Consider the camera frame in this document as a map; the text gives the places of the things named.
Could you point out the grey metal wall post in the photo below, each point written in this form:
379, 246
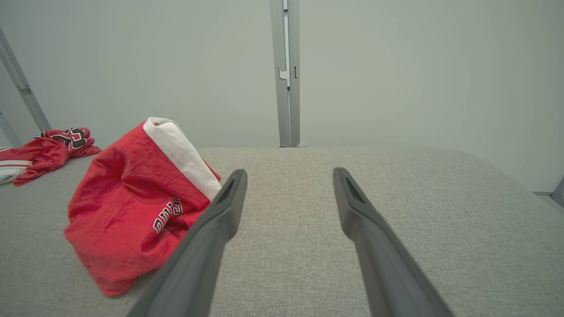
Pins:
279, 88

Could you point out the grey metal floor rail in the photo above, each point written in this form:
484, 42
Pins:
558, 193

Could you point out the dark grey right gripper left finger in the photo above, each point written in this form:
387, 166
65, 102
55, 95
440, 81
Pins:
207, 237

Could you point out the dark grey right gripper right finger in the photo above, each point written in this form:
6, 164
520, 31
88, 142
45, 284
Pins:
379, 255

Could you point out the red shorts white waistband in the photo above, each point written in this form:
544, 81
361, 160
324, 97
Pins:
119, 211

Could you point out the red Bulls jersey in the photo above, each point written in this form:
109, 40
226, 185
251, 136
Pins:
44, 154

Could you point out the grey metal frame bar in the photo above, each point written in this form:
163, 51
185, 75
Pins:
26, 94

